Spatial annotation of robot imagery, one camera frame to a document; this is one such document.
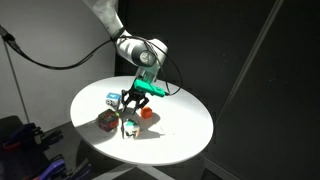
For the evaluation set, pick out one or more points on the blue checker pattern toy cube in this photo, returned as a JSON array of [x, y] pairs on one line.
[[112, 100]]

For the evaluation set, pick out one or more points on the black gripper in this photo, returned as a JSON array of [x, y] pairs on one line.
[[135, 95]]

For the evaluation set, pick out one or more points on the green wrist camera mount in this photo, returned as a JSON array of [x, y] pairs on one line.
[[149, 87]]

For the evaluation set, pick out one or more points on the purple orange bar clamp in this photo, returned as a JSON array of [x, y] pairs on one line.
[[23, 136], [60, 168]]

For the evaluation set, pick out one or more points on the small orange toy cube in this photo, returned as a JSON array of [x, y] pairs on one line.
[[146, 113]]

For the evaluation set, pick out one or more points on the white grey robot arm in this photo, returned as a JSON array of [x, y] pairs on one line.
[[133, 43]]

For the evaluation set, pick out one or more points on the black white teal toy cube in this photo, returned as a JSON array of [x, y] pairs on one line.
[[130, 128]]

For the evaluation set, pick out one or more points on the thin grey stand pole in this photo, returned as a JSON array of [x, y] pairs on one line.
[[15, 80]]

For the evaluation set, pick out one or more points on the white table pedestal base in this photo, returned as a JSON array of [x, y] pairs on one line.
[[133, 171]]

